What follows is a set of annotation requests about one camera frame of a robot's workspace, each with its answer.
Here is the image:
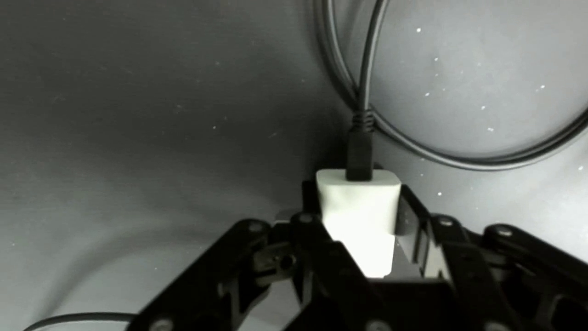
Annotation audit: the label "black charger cable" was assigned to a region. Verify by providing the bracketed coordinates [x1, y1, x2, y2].
[24, 0, 588, 331]

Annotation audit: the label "white charger adapter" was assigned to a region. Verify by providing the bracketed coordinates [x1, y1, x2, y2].
[317, 169, 403, 277]

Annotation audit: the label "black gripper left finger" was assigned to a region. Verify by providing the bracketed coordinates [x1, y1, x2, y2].
[127, 213, 368, 331]

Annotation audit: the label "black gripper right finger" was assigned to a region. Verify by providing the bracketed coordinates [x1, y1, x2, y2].
[366, 187, 588, 331]

